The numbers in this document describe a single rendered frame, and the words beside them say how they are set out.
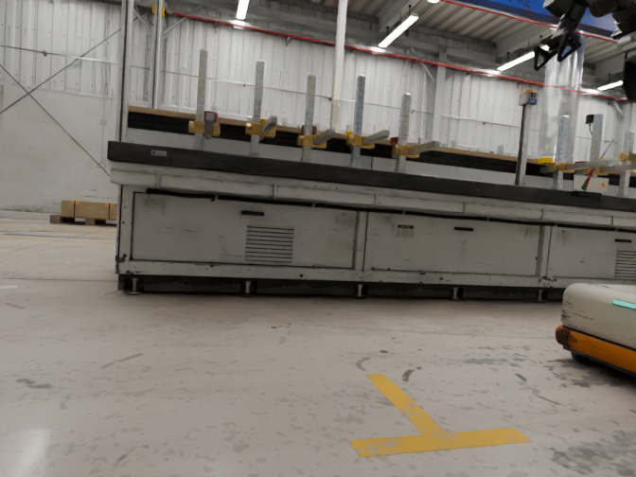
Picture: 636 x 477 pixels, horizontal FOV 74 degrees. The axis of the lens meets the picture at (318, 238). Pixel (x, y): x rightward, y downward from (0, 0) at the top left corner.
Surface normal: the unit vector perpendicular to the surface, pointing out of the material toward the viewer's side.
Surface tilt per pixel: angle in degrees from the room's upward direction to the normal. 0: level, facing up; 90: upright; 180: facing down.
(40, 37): 90
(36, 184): 90
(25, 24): 90
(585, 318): 90
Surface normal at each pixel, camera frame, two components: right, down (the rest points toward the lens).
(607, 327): -0.96, -0.06
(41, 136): 0.27, 0.07
